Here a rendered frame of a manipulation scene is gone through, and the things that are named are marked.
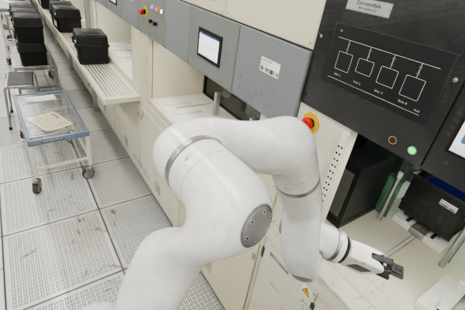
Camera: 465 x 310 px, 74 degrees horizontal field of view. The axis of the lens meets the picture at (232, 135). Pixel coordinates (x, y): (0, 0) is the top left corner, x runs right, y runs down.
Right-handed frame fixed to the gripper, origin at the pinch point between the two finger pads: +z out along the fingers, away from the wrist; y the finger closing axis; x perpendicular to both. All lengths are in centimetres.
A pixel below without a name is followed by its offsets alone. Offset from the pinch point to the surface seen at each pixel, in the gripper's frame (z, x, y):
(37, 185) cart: -151, 13, -194
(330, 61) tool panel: -36, 43, 14
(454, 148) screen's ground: -11.5, 19.9, 29.4
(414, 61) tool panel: -25, 35, 32
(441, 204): 34, 38, -16
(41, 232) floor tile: -125, -15, -176
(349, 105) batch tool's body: -27.4, 33.4, 12.5
